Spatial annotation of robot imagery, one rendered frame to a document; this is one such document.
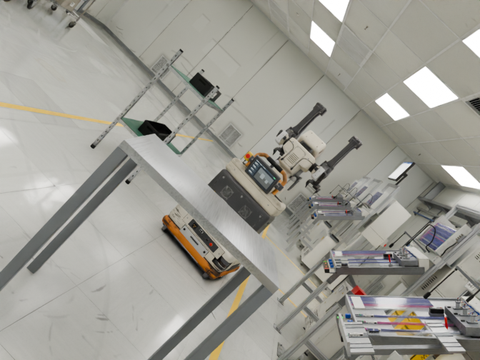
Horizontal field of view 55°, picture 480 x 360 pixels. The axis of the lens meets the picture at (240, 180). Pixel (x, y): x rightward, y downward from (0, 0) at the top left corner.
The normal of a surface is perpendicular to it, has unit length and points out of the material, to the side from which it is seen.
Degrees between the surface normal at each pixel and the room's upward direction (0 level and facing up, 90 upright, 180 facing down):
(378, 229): 90
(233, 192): 90
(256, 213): 90
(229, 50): 90
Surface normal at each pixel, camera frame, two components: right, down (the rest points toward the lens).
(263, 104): -0.12, 0.05
